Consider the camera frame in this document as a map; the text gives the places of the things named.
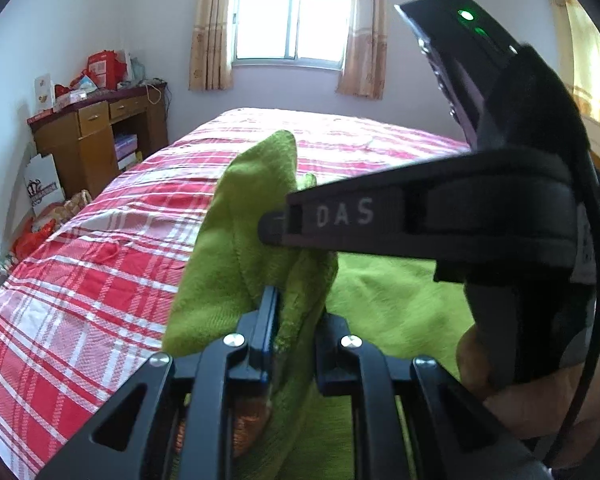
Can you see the tan woven bag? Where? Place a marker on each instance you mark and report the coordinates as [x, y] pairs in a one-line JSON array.
[[77, 205]]

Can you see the beige patterned curtain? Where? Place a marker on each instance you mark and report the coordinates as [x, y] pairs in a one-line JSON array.
[[362, 50], [210, 50]]

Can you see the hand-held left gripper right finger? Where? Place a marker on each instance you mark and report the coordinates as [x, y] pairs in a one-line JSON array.
[[330, 355]]

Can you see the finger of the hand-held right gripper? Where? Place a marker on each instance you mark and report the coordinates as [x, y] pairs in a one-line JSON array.
[[275, 227]]

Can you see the window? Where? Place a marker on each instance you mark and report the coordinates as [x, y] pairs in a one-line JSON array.
[[290, 15]]

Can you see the red gift box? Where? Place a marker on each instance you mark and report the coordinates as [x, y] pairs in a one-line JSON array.
[[105, 67]]

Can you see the light blue packet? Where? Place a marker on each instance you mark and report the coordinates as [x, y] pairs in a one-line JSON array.
[[86, 82]]

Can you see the white paper bag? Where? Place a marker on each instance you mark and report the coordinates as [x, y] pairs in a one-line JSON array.
[[42, 190]]

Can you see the wooden desk with drawers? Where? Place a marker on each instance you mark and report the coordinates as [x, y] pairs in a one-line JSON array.
[[80, 160]]

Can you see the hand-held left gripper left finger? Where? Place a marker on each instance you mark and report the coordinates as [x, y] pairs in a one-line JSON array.
[[271, 330]]

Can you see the red plastic bag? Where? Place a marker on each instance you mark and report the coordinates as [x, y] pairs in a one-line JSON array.
[[32, 239]]

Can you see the stack of boxes in desk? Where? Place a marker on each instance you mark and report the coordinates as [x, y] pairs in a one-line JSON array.
[[126, 151]]

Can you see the green towel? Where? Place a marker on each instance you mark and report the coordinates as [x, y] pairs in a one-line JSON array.
[[240, 260]]

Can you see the yellow curtain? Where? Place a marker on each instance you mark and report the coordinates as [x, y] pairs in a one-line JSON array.
[[585, 60]]

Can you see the person's right hand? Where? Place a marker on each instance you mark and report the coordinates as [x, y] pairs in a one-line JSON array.
[[530, 410]]

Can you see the white card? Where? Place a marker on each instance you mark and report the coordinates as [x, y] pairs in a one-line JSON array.
[[44, 92]]

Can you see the bed with red plaid sheet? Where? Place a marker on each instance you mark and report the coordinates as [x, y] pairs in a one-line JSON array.
[[80, 285]]

